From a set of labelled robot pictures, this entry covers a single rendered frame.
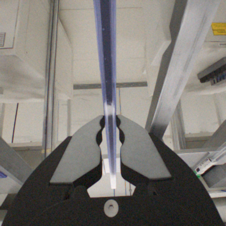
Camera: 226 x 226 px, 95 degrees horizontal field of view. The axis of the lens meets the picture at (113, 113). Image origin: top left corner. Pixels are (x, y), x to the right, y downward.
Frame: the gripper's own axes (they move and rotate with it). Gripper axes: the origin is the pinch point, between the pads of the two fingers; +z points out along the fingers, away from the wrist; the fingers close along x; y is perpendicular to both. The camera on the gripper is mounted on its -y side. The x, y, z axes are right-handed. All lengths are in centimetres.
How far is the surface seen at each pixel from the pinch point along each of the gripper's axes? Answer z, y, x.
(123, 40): 123, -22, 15
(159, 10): 9.4, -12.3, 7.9
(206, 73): 48, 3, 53
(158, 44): 8.1, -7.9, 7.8
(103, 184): 94, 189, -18
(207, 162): 3.8, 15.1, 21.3
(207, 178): 16, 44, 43
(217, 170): 14, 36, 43
